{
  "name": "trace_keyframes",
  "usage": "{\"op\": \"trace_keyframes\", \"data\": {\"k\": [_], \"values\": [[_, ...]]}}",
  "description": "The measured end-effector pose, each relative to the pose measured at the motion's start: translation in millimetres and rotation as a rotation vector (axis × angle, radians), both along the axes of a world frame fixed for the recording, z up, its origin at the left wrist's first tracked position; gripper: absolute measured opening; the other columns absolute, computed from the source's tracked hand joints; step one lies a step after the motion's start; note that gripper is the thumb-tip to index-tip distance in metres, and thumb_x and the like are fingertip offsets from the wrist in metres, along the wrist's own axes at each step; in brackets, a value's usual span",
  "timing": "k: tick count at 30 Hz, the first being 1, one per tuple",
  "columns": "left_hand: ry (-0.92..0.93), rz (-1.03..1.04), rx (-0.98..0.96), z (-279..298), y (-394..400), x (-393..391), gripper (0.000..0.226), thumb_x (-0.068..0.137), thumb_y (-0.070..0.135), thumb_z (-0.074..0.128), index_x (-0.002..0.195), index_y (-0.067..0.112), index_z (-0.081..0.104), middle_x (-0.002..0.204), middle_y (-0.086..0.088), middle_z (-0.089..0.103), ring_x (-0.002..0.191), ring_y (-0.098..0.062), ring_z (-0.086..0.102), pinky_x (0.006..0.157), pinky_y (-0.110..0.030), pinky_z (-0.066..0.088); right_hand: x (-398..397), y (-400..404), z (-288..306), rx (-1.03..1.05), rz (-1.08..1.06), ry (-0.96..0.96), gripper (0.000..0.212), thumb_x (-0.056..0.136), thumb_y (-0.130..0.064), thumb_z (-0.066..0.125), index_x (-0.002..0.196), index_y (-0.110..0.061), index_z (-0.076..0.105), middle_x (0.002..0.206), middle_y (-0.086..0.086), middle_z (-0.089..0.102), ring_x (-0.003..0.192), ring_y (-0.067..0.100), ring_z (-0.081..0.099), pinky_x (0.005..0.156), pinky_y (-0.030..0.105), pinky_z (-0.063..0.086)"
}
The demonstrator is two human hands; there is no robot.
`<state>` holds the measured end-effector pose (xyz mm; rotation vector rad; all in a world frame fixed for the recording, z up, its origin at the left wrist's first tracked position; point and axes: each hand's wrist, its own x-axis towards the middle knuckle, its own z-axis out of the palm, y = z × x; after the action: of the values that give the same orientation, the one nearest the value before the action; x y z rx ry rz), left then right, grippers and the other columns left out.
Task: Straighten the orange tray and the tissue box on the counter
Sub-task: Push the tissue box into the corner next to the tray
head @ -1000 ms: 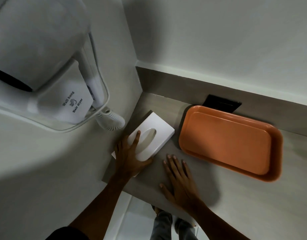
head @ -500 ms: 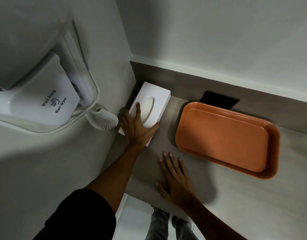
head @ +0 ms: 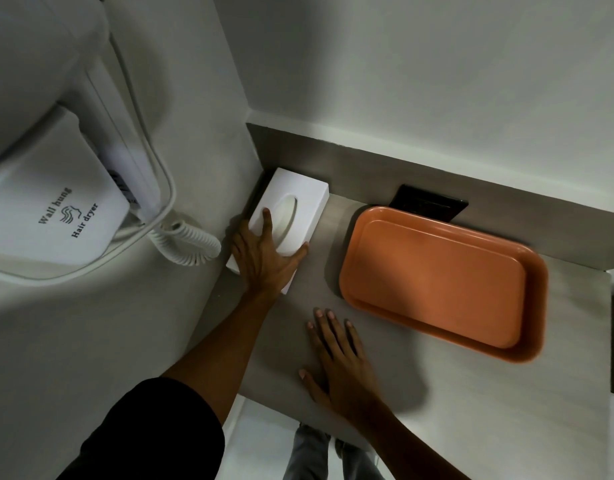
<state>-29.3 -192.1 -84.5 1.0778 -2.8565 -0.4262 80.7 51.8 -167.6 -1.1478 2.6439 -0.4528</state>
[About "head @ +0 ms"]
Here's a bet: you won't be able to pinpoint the person's left hand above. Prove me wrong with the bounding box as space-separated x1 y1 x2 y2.
230 208 309 298

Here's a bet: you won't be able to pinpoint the person's right hand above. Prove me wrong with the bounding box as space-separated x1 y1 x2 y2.
299 308 386 421

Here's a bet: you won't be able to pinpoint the white tissue box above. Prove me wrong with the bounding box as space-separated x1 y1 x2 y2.
226 168 330 296

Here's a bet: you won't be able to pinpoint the person's left forearm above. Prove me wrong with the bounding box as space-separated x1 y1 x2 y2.
161 289 287 426

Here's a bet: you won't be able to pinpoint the person's right forearm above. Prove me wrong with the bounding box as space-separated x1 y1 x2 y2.
348 400 471 480

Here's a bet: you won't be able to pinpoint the white tissue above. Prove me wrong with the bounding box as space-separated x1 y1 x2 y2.
271 195 299 256

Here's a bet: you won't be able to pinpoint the grey trousers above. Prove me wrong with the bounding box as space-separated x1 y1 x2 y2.
284 423 384 480

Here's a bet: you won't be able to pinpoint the orange plastic tray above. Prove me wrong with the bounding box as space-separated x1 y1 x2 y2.
339 205 549 365

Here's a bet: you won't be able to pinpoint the black sleeve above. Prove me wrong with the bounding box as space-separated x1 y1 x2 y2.
56 377 226 480

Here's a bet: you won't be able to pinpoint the white coiled cord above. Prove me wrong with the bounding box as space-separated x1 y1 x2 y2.
148 219 222 268

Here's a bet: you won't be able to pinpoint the black wall socket plate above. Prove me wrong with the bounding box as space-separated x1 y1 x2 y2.
389 184 470 223

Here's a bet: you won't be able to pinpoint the white wall hair dryer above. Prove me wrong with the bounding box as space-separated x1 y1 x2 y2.
0 0 178 287

